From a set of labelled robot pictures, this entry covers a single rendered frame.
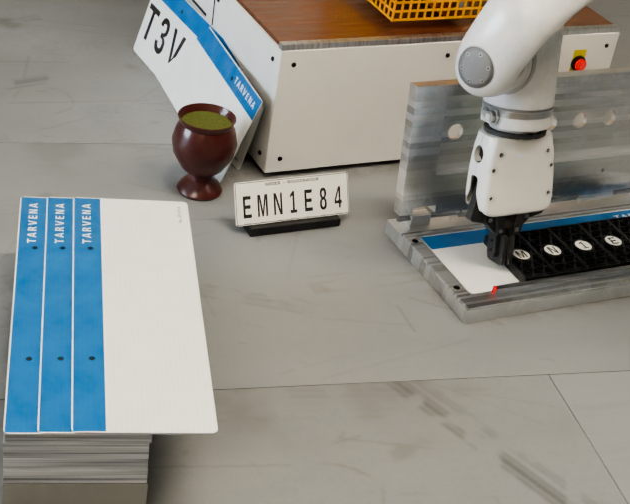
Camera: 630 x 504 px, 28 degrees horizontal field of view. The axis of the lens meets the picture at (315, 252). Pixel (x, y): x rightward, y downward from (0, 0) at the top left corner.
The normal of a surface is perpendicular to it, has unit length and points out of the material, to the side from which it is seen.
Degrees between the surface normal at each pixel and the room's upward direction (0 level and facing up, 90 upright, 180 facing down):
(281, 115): 90
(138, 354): 0
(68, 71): 0
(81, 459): 90
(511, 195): 77
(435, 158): 83
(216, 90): 69
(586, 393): 0
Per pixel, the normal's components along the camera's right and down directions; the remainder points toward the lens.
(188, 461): 0.14, -0.83
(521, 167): 0.43, 0.36
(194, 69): -0.81, -0.22
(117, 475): 0.15, 0.55
